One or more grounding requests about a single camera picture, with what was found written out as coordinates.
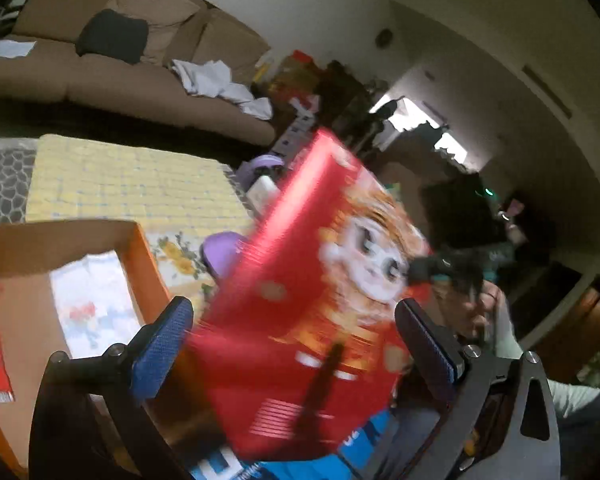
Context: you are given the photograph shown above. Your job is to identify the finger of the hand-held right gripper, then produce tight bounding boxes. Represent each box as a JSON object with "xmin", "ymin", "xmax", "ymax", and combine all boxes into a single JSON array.
[{"xmin": 406, "ymin": 255, "xmax": 453, "ymax": 287}]

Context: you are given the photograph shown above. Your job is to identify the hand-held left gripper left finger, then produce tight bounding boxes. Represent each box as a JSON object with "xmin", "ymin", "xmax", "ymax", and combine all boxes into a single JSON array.
[{"xmin": 28, "ymin": 296, "xmax": 195, "ymax": 480}]

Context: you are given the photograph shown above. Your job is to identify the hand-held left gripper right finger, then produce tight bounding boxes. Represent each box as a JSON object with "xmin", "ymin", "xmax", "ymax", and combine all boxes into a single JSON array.
[{"xmin": 395, "ymin": 298, "xmax": 563, "ymax": 480}]

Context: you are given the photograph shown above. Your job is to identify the white printed plastic bag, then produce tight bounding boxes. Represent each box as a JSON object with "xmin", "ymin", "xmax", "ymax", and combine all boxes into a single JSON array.
[{"xmin": 50, "ymin": 252, "xmax": 143, "ymax": 356}]

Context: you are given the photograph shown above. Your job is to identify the round floral plate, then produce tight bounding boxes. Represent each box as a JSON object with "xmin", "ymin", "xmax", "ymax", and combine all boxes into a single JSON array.
[{"xmin": 147, "ymin": 231, "xmax": 218, "ymax": 311}]

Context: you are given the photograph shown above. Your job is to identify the purple plastic object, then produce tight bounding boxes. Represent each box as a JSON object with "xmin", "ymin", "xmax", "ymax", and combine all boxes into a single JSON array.
[{"xmin": 201, "ymin": 231, "xmax": 261, "ymax": 286}]

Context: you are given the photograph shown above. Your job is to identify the red cartoon gift bag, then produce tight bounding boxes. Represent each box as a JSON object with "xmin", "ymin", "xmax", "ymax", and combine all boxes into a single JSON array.
[{"xmin": 187, "ymin": 129, "xmax": 433, "ymax": 461}]

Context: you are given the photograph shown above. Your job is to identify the orange cardboard box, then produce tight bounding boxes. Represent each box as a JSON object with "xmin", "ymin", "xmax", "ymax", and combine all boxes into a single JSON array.
[{"xmin": 0, "ymin": 220, "xmax": 215, "ymax": 480}]

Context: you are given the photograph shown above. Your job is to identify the person's right hand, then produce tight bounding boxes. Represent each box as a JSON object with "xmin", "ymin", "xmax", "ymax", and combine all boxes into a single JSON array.
[{"xmin": 445, "ymin": 280, "xmax": 500, "ymax": 346}]

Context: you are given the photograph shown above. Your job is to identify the blue mat with white letters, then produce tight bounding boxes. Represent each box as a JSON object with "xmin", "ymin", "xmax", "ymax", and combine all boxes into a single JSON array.
[{"xmin": 190, "ymin": 407, "xmax": 395, "ymax": 480}]

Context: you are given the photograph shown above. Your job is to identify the wooden door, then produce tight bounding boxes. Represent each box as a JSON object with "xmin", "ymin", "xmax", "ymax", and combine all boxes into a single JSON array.
[{"xmin": 534, "ymin": 275, "xmax": 600, "ymax": 371}]

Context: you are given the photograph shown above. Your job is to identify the yellow checked cloth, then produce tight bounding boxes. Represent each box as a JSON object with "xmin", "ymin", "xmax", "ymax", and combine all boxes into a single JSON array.
[{"xmin": 26, "ymin": 134, "xmax": 255, "ymax": 311}]

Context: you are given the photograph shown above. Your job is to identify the purple round container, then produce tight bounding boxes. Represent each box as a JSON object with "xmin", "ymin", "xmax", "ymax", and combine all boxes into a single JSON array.
[{"xmin": 237, "ymin": 155, "xmax": 285, "ymax": 191}]

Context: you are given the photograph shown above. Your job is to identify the dark wooden cabinet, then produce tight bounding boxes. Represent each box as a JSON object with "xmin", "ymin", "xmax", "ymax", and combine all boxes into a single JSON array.
[{"xmin": 315, "ymin": 60, "xmax": 375, "ymax": 126}]

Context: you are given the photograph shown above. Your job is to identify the red and yellow boxes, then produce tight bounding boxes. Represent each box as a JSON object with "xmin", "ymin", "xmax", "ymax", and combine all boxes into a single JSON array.
[{"xmin": 270, "ymin": 50, "xmax": 321, "ymax": 101}]

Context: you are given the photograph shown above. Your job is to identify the white crumpled clothes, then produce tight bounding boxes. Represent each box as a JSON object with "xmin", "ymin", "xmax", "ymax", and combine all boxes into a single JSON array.
[{"xmin": 171, "ymin": 59, "xmax": 273, "ymax": 121}]

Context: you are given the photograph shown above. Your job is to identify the tan sofa cushion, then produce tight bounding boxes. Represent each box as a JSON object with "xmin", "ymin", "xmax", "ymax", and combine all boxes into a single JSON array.
[
  {"xmin": 180, "ymin": 7, "xmax": 271, "ymax": 78},
  {"xmin": 112, "ymin": 0, "xmax": 205, "ymax": 61}
]

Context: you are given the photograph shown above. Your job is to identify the brown sofa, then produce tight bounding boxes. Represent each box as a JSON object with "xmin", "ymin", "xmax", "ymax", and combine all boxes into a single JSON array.
[{"xmin": 0, "ymin": 0, "xmax": 278, "ymax": 148}]

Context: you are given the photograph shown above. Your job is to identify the black cushion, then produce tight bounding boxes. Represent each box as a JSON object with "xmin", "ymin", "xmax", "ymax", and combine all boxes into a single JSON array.
[{"xmin": 75, "ymin": 8, "xmax": 149, "ymax": 65}]

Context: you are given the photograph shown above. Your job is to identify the white paper sheet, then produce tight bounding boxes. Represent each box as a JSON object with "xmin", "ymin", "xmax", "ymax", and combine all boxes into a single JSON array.
[{"xmin": 0, "ymin": 40, "xmax": 36, "ymax": 58}]

